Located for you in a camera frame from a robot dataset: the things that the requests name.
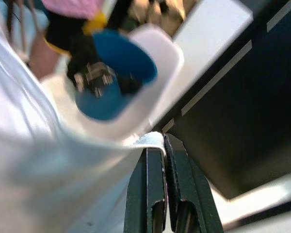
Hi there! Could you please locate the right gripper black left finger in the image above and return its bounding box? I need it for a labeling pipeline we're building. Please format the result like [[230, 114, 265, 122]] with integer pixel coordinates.
[[123, 147, 169, 233]]

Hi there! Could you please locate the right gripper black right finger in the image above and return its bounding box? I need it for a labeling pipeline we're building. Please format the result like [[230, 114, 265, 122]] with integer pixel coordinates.
[[163, 133, 224, 233]]

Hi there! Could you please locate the white t-shirt grey print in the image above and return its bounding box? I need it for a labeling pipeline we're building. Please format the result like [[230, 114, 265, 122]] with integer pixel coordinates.
[[0, 0, 165, 233]]

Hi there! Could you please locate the blue plastic basin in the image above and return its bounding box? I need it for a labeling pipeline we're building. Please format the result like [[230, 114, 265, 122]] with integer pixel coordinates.
[[75, 29, 158, 121]]

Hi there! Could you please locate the person's bare leg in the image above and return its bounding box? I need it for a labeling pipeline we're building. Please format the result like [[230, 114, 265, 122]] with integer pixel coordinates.
[[29, 36, 64, 78]]

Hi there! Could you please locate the pink shirt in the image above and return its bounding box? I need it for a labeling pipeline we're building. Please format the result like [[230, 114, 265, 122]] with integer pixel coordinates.
[[41, 0, 105, 20]]

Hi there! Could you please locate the black room door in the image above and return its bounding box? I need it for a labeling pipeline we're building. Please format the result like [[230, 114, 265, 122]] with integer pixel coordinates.
[[160, 0, 291, 202]]

